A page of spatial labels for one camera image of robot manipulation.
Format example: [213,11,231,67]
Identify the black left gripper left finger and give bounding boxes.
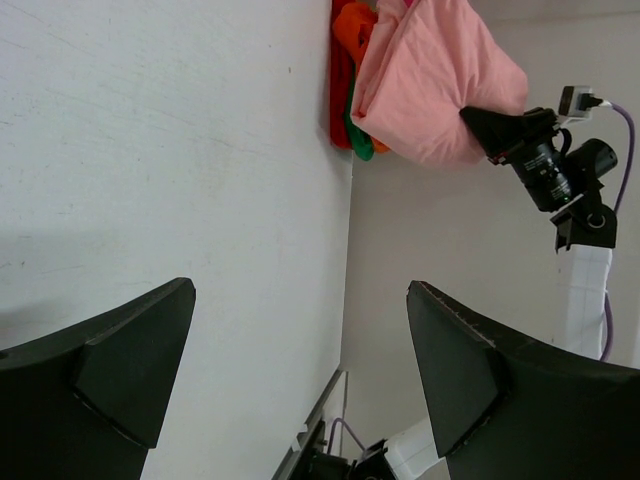
[1,278,196,479]

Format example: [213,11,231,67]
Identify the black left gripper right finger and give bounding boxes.
[407,281,639,479]

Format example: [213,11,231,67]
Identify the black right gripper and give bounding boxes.
[459,106,618,212]

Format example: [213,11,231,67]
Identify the salmon pink t-shirt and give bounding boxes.
[351,1,529,167]

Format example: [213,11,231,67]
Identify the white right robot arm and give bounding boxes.
[460,106,618,361]

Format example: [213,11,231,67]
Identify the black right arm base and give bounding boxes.
[299,417,436,480]

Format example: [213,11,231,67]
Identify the green folded t-shirt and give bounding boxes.
[343,70,375,162]

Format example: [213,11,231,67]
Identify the red folded t-shirt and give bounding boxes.
[329,38,353,150]

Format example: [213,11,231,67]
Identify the orange folded t-shirt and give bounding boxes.
[330,1,389,155]

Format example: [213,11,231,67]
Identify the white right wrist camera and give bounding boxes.
[558,85,612,127]

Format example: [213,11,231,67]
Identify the aluminium table rail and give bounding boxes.
[272,369,348,480]

